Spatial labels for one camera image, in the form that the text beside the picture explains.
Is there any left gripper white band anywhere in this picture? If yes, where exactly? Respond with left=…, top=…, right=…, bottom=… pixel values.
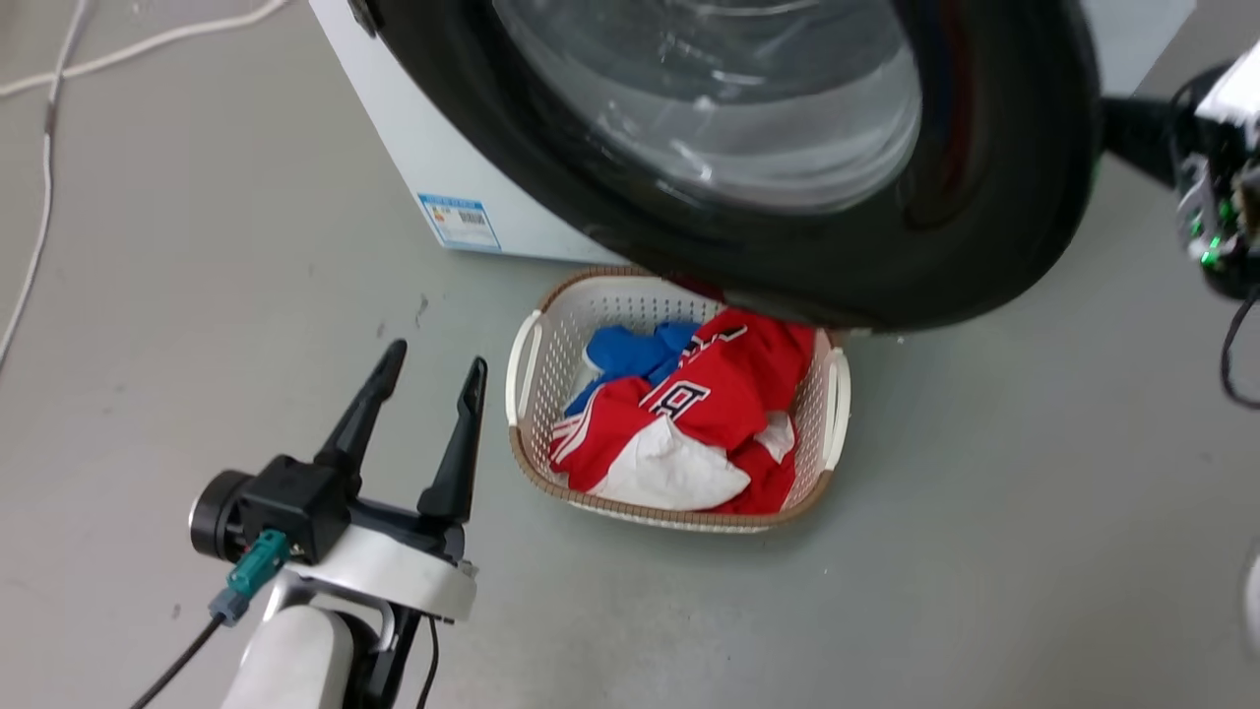
left=283, top=340, right=489, bottom=624

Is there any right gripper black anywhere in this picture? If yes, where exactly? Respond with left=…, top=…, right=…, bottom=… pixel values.
left=1100, top=39, right=1260, bottom=302

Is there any black round washing machine door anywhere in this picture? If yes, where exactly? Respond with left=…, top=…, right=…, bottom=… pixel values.
left=349, top=0, right=1104, bottom=334

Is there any white washing machine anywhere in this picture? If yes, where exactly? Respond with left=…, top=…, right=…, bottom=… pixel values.
left=308, top=0, right=1198, bottom=267

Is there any white plastic laundry basket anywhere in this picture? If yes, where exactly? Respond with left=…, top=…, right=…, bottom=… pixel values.
left=505, top=265, right=852, bottom=535

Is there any blue energy label sticker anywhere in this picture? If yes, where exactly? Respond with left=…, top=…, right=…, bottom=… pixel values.
left=417, top=193, right=502, bottom=254

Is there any blue garment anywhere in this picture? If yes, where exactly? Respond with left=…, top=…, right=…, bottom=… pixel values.
left=563, top=321, right=703, bottom=418

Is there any red and white jersey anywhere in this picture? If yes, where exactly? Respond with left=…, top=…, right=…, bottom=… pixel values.
left=548, top=279, right=819, bottom=517

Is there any black cable with teal connector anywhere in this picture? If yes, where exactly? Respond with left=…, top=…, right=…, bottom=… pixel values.
left=128, top=529, right=292, bottom=709

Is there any thin black cable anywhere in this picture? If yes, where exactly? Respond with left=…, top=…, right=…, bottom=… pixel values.
left=414, top=615, right=440, bottom=709

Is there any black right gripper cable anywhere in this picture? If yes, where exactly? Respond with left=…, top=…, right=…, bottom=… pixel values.
left=1220, top=288, right=1260, bottom=412

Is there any thin white floor cable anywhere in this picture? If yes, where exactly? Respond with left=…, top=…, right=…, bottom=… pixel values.
left=0, top=0, right=97, bottom=367

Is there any thick white floor cable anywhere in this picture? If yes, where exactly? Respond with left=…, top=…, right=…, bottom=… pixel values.
left=0, top=0, right=288, bottom=100

